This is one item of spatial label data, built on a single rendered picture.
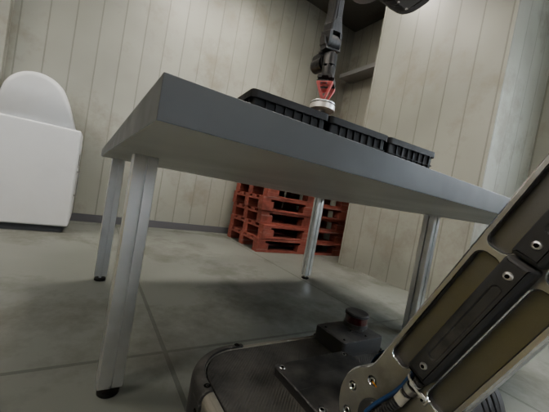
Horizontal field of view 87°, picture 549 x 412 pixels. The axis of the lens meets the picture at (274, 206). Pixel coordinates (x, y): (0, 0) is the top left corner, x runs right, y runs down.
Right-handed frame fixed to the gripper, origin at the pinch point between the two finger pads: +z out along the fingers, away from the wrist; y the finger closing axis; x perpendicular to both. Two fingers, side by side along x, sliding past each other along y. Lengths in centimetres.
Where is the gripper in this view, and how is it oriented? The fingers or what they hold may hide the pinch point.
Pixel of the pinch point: (323, 100)
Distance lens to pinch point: 131.6
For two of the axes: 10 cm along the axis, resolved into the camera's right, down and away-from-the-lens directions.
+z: -1.6, 9.9, 0.1
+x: 9.4, 1.5, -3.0
